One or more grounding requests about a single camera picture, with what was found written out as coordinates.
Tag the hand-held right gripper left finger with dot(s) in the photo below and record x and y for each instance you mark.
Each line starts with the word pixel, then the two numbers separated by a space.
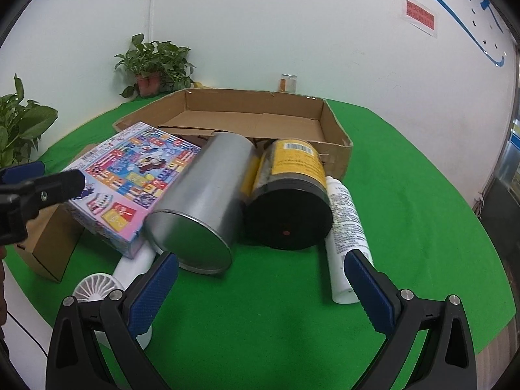
pixel 154 292

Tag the yellow label jar black lid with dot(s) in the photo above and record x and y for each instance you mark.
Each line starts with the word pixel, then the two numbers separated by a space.
pixel 284 219

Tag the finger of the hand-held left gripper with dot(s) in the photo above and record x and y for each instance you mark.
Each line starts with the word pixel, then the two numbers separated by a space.
pixel 57 187
pixel 24 171

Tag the glass door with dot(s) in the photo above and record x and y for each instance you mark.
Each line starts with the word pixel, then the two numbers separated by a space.
pixel 508 158

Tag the green tablecloth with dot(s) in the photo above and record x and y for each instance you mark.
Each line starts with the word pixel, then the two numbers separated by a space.
pixel 264 313

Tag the white plastic bottle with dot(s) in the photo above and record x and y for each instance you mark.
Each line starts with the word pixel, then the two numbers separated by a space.
pixel 345 219

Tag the red wall sign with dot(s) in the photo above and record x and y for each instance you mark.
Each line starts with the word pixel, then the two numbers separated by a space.
pixel 420 16

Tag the white handheld fan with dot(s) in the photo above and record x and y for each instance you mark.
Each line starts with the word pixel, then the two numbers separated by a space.
pixel 95 286

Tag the white wall conduit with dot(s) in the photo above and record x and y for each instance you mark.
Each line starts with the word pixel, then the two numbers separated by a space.
pixel 151 8

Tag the large leafy green plant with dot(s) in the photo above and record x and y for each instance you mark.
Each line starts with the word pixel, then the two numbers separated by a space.
pixel 24 122

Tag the silver metal tin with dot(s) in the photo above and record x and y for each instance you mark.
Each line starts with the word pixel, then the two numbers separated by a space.
pixel 203 187

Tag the potted green plant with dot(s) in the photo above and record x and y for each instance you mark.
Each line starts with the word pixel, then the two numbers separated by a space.
pixel 162 57

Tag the colourful board game box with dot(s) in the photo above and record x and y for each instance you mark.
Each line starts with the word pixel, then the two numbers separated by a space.
pixel 122 178

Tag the small brown cardboard box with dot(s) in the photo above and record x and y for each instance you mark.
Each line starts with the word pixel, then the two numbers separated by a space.
pixel 48 243

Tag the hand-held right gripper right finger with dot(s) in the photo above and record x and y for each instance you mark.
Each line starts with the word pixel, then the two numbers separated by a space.
pixel 371 296

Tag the small glass jar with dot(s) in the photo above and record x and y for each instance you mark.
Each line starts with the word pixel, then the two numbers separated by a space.
pixel 288 83

